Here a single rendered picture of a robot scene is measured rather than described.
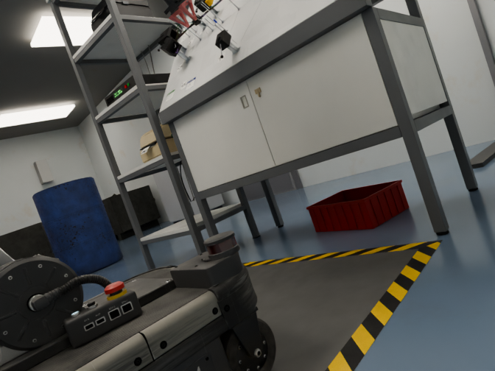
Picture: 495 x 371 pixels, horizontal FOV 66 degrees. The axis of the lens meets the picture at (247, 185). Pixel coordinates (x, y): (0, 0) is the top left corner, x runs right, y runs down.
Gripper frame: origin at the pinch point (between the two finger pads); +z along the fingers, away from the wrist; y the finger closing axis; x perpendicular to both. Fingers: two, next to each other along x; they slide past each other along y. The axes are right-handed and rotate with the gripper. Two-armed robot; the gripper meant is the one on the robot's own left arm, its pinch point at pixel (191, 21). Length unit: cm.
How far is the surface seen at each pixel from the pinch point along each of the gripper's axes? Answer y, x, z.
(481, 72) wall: -24, -182, 163
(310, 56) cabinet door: -30.0, -6.4, 37.5
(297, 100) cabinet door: -19, 1, 48
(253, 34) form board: -6.3, -17.4, 20.4
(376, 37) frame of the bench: -54, -6, 43
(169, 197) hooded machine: 358, -113, 138
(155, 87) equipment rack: 67, -14, 10
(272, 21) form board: -16.5, -18.9, 20.8
